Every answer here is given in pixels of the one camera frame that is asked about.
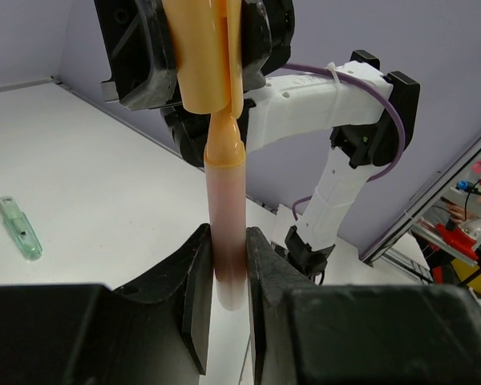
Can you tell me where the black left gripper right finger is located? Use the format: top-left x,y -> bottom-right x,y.
246,227 -> 481,384

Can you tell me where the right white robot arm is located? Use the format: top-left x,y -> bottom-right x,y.
95,1 -> 481,384

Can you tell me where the pink highlighter pen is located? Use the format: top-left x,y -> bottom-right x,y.
204,111 -> 247,311

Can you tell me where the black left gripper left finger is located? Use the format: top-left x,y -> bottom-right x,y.
0,224 -> 213,384

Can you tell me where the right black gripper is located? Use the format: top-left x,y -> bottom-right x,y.
240,0 -> 295,92

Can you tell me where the green highlighter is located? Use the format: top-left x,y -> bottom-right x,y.
0,196 -> 42,261

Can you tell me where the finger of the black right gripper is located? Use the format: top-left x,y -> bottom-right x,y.
94,0 -> 182,111

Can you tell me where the yellow highlighter cap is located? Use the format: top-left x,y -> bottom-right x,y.
163,0 -> 244,118

